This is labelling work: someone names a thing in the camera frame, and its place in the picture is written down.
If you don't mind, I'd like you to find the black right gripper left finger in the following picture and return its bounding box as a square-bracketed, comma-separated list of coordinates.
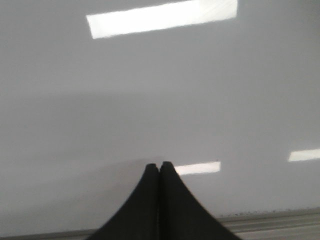
[88, 163, 159, 240]

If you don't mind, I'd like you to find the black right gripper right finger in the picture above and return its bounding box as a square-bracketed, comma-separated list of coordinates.
[159, 161, 240, 240]

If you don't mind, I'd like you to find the white whiteboard with metal frame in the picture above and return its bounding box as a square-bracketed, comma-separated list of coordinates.
[0, 0, 320, 236]

